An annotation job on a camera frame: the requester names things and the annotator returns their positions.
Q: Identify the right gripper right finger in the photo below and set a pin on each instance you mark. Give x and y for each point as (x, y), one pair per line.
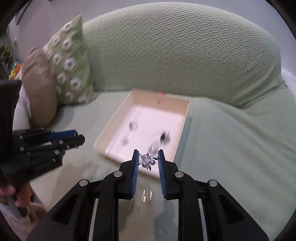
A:
(207, 211)

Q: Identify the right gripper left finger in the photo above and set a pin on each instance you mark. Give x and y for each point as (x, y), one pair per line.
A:
(70, 218)

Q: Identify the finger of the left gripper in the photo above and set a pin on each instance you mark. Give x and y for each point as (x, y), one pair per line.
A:
(67, 142)
(62, 134)

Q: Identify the pearl flower earring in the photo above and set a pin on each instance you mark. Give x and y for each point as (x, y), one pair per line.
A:
(147, 161)

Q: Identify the black rose chain earring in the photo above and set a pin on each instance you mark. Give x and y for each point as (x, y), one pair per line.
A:
(165, 137)

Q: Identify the small silver flower earring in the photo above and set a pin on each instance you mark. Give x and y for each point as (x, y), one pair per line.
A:
(124, 141)

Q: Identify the person's left hand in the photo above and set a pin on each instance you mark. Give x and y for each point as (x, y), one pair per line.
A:
(22, 194)

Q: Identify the white puffy cushion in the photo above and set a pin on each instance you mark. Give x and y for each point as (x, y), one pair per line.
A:
(23, 113)

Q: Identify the brown pillow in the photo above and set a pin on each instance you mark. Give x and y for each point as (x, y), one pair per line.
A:
(40, 86)

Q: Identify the cream cardboard tray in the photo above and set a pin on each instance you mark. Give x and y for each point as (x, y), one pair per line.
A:
(142, 117)

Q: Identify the green textured sofa cover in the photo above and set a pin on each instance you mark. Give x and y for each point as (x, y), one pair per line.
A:
(202, 84)

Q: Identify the green daisy pillow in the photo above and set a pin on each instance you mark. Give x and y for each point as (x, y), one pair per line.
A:
(70, 65)

